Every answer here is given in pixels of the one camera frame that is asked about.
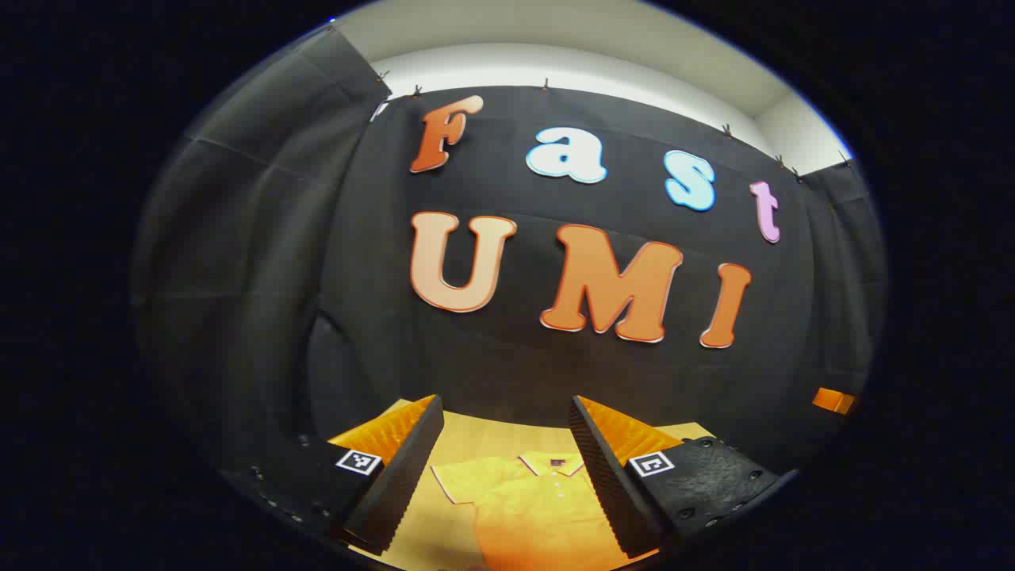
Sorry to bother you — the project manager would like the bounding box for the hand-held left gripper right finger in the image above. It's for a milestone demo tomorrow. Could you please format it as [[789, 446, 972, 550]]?
[[569, 395, 798, 560]]

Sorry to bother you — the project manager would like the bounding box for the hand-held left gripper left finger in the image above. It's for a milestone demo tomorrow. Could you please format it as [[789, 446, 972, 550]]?
[[222, 394, 445, 556]]

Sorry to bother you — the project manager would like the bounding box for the orange polo T-shirt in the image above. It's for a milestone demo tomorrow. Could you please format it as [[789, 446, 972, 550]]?
[[431, 450, 659, 571]]

